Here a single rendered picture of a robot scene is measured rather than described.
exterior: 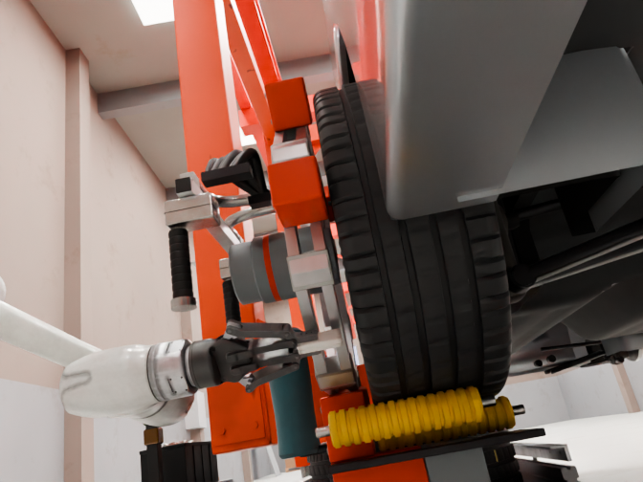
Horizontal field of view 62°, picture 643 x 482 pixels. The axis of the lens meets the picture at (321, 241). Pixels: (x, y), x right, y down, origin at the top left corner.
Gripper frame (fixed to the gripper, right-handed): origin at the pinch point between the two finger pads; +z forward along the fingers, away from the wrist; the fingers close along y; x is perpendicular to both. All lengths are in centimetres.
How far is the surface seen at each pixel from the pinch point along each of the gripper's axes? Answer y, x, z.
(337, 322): 0.9, 2.8, 3.2
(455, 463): -26.7, -3.8, 17.8
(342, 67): 32, 62, 14
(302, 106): 30.5, 31.7, 4.2
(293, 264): 12.1, 3.9, -1.5
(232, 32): 41, 238, -31
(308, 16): 28, 800, 18
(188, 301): 6.3, 9.8, -21.3
